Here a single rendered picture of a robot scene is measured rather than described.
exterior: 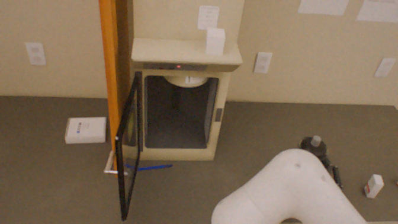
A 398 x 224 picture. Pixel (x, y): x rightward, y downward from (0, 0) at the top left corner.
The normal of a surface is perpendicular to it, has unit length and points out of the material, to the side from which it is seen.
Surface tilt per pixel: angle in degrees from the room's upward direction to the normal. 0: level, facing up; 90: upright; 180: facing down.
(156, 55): 0
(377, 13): 90
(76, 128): 0
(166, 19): 90
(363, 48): 90
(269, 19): 90
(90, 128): 0
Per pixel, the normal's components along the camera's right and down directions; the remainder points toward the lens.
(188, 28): 0.07, 0.66
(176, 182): 0.10, -0.75
